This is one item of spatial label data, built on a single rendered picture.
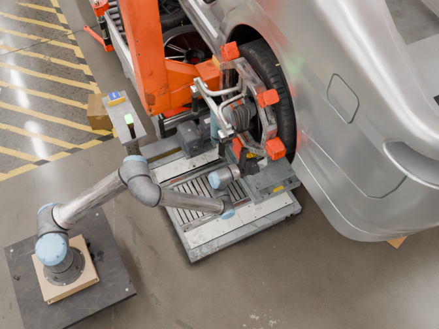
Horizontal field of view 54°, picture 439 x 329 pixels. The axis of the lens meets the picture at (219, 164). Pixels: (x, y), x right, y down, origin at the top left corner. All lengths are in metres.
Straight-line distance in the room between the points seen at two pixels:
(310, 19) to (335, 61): 0.20
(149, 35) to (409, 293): 2.21
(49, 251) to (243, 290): 1.20
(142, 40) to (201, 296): 1.56
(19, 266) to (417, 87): 2.24
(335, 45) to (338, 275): 1.69
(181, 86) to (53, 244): 1.20
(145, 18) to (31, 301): 1.64
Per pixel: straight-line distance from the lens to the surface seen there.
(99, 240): 2.69
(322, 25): 1.72
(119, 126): 2.91
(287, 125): 2.19
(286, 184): 2.97
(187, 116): 3.14
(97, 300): 2.57
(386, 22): 1.65
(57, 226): 2.43
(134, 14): 2.28
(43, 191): 3.32
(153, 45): 2.43
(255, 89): 2.15
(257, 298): 2.81
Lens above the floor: 2.70
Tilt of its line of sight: 57 degrees down
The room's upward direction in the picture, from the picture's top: 1 degrees clockwise
